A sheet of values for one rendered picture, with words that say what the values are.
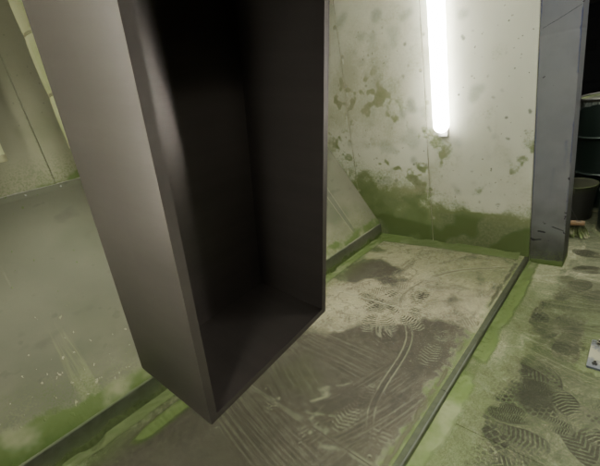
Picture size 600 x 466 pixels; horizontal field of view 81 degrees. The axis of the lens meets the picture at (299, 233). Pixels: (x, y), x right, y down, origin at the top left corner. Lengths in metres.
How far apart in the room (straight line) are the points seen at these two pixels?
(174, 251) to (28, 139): 1.53
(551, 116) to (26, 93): 2.74
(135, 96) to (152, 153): 0.10
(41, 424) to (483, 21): 2.96
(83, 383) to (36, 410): 0.18
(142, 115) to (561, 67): 2.19
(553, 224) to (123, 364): 2.54
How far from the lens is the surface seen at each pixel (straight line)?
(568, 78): 2.48
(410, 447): 1.54
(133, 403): 1.98
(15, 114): 2.23
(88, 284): 2.03
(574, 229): 3.23
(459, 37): 2.62
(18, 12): 2.07
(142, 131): 0.71
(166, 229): 0.76
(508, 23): 2.54
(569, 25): 2.48
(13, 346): 1.98
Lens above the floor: 1.26
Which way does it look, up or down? 20 degrees down
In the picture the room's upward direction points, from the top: 11 degrees counter-clockwise
